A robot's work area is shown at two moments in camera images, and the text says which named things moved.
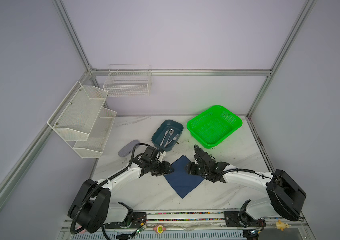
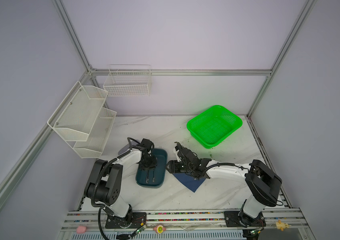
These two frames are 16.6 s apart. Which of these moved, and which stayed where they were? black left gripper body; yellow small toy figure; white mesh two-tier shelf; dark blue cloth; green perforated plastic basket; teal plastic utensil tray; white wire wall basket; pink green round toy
Moved: black left gripper body; dark blue cloth; teal plastic utensil tray
Stayed: green perforated plastic basket; white wire wall basket; yellow small toy figure; white mesh two-tier shelf; pink green round toy
